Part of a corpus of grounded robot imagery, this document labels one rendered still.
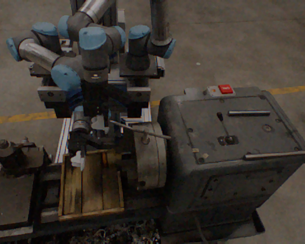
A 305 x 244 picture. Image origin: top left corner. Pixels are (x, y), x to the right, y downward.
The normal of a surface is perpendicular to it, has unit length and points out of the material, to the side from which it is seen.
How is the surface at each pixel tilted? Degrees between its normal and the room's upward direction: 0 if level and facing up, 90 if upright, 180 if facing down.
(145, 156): 36
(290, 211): 0
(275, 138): 0
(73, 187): 0
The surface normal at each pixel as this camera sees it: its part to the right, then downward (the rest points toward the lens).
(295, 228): 0.07, -0.66
